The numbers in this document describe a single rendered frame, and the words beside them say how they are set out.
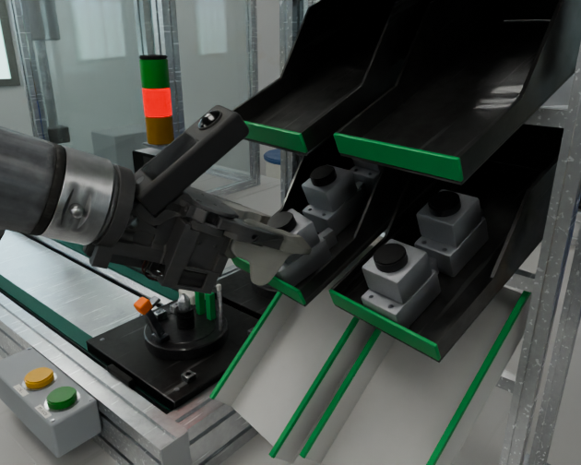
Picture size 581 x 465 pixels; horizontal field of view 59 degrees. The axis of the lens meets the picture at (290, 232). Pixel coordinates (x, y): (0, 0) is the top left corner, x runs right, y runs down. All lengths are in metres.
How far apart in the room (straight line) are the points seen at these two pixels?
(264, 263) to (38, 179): 0.22
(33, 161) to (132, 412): 0.46
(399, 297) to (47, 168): 0.31
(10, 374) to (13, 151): 0.57
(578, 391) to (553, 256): 0.57
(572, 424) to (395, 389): 0.44
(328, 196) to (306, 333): 0.20
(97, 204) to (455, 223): 0.32
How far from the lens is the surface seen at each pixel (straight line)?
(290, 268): 0.55
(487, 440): 0.92
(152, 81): 0.98
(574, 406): 1.04
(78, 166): 0.43
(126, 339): 0.93
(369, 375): 0.64
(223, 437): 0.81
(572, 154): 0.51
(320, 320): 0.68
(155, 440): 0.74
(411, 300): 0.49
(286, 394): 0.68
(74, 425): 0.83
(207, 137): 0.45
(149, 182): 0.45
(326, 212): 0.60
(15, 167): 0.41
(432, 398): 0.61
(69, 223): 0.43
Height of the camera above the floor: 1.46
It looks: 21 degrees down
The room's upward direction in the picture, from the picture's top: straight up
